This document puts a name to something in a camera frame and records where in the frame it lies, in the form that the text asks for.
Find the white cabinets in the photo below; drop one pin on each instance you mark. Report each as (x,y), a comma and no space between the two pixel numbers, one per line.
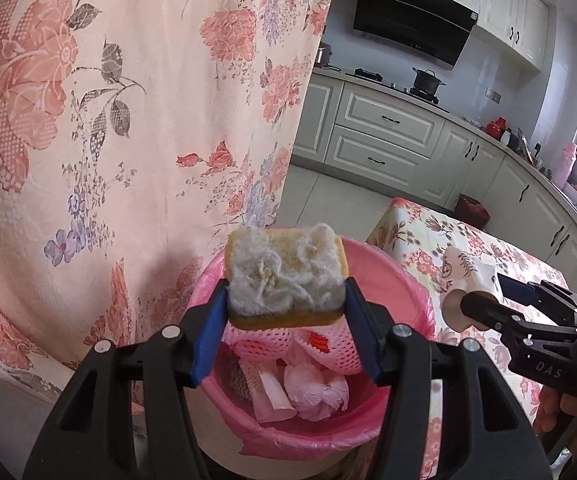
(513,5)
(388,130)

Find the floral curtain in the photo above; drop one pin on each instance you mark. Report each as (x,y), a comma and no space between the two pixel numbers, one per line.
(118,135)

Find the metal tray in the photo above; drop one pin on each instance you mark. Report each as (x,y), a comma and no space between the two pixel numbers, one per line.
(525,146)

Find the white upper cabinets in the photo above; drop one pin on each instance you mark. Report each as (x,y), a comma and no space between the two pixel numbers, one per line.
(513,5)

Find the green crochet cloth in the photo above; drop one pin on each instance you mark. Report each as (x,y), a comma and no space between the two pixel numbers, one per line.
(241,385)

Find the pink foam net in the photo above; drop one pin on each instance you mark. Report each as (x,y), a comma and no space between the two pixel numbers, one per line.
(293,340)

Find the gas stove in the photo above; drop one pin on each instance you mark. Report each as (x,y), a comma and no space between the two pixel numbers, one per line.
(368,75)

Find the pink-lined trash bin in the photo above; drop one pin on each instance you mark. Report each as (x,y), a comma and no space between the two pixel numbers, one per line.
(403,285)

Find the white tissue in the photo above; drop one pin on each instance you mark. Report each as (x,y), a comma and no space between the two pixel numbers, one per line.
(318,390)

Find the silver pressure cooker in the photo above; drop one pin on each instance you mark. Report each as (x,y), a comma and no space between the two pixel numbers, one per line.
(324,56)

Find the red floor bin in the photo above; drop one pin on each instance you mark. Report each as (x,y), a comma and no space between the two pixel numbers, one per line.
(473,210)

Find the pink thermos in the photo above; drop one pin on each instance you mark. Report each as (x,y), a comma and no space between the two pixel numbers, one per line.
(565,167)

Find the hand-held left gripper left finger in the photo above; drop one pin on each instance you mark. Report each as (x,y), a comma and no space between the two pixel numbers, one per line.
(208,340)

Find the paper cup with cartoon print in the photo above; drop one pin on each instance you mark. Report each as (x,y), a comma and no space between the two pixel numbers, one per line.
(461,270)

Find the black range hood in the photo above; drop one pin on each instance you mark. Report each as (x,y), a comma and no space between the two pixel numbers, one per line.
(408,20)

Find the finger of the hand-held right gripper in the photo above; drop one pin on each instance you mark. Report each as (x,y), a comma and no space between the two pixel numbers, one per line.
(488,312)
(558,302)

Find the red kettle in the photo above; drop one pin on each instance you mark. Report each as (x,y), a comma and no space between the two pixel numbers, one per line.
(495,129)

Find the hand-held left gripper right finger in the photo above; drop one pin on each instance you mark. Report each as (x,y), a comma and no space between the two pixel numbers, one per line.
(366,340)

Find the black cooking pot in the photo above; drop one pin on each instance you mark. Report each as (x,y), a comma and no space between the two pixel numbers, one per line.
(427,82)

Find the yellow sponge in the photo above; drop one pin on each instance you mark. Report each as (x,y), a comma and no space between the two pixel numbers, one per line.
(283,270)

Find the person's right hand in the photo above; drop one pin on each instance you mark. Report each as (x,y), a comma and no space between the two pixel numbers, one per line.
(545,407)

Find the white lower cabinets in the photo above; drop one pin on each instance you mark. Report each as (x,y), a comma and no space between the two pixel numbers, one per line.
(388,130)

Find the small wall socket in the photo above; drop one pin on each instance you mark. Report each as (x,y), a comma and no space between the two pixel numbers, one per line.
(492,94)

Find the paper cup with green print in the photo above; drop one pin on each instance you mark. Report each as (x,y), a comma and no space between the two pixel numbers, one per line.
(273,395)

